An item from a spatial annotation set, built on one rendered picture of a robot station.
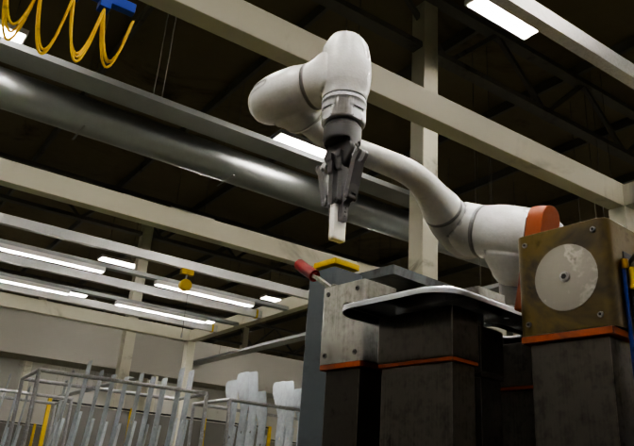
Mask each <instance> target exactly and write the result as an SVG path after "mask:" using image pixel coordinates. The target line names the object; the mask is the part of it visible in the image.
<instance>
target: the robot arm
mask: <svg viewBox="0 0 634 446"><path fill-rule="evenodd" d="M371 80H372V66H371V57H370V52H369V47H368V44H367V43H366V42H365V40H364V39H363V38H362V37H361V36H360V35H359V34H357V33H355V32H351V31H338V32H336V33H334V34H333V35H332V36H331V37H330V38H329V39H328V41H327V42H326V44H325V46H324V48H323V52H322V53H321V54H319V55H318V56H317V57H316V58H314V59H313V60H311V61H310V62H308V63H305V64H301V65H294V66H292V67H288V68H285V69H282V70H280V71H277V72H275V73H273V74H270V75H268V76H266V77H264V78H263V79H261V80H260V81H259V82H258V83H257V84H256V85H255V86H254V89H252V91H251V92H250V94H249V97H248V106H249V110H250V112H251V114H252V116H253V117H254V118H255V119H256V120H257V121H258V122H260V123H262V124H267V125H276V126H277V127H281V128H284V129H286V130H288V131H289V132H290V133H293V134H299V133H302V134H303V135H305V136H306V137H307V138H308V139H310V140H311V141H313V142H314V143H315V144H317V145H318V146H320V147H322V148H323V149H325V150H326V152H325V158H324V160H325V161H324V163H323V164H322V165H321V166H318V165H317V166H316V167H315V172H316V173H317V174H318V181H319V190H320V198H321V206H324V207H326V208H328V224H329V230H328V240H331V241H334V242H337V243H339V244H341V243H344V242H345V227H346V222H347V217H348V207H349V206H350V203H351V202H352V201H353V202H355V201H356V200H357V198H358V193H359V185H360V180H361V176H362V171H363V167H365V168H367V169H370V170H372V171H374V172H377V173H381V174H383V175H385V176H387V177H389V178H391V179H393V180H395V181H397V182H399V183H401V184H402V185H404V186H405V187H407V188H408V189H409V190H410V191H411V192H412V194H413V195H414V197H415V199H416V201H417V203H418V206H419V208H420V209H421V212H422V214H423V217H424V219H425V221H426V223H427V225H428V227H429V229H430V231H431V232H432V234H433V235H434V236H435V238H436V239H437V240H438V241H439V242H440V244H441V245H442V246H443V247H444V248H445V249H446V250H447V251H449V252H450V253H451V254H453V255H455V256H458V257H460V258H464V259H473V258H476V257H479V258H485V260H486V262H487V264H488V266H489V268H490V270H491V272H492V276H493V277H494V278H495V280H496V281H497V282H498V283H499V293H500V294H502V295H505V304H506V305H513V306H515V299H516V292H517V286H518V279H519V272H520V267H519V247H518V239H519V238H521V237H523V236H524V230H525V223H526V217H527V213H528V211H529V210H530V207H524V206H507V205H494V206H484V205H478V204H473V203H468V202H464V203H463V202H462V201H461V200H460V199H459V197H458V196H457V195H456V194H455V193H454V192H453V191H451V190H450V189H448V188H447V187H446V186H445V185H444V184H443V182H442V181H441V180H440V179H438V178H437V177H436V176H435V175H434V174H433V173H432V172H431V171H429V170H428V169H427V168H425V167H424V166H423V165H421V164H419V163H418V162H416V161H414V160H412V159H410V158H408V157H405V156H403V155H400V154H398V153H395V152H394V151H391V150H388V149H386V148H383V147H381V146H378V145H375V144H373V143H370V142H368V141H366V140H362V139H361V131H362V130H363V129H364V127H365V125H366V108H367V98H368V95H369V92H370V88H371ZM351 192H352V193H351Z"/></svg>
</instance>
